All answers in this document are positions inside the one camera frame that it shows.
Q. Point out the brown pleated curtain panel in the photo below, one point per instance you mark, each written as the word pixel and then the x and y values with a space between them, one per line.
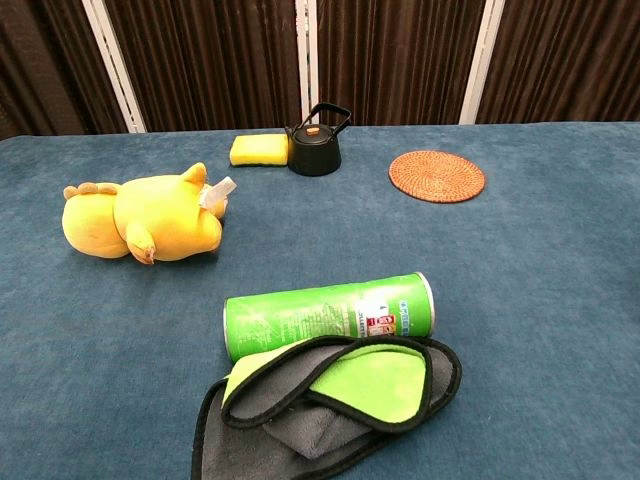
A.
pixel 400 55
pixel 570 55
pixel 210 60
pixel 45 65

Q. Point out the yellow plush toy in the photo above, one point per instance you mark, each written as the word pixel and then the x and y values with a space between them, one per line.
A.
pixel 160 210

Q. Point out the white screen frame post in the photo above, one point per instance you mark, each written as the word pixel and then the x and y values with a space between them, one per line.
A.
pixel 483 60
pixel 115 70
pixel 303 60

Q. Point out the blue velvet table cover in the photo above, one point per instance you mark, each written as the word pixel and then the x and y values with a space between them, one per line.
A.
pixel 525 300

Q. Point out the green and grey microfibre cloth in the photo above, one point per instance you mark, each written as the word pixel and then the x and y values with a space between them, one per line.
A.
pixel 370 385

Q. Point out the green cylindrical chip can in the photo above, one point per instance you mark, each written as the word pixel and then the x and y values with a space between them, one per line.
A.
pixel 300 320

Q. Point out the round woven rattan coaster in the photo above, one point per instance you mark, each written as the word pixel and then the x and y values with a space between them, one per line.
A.
pixel 436 176

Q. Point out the yellow sponge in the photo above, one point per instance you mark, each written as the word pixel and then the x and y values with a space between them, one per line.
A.
pixel 257 148

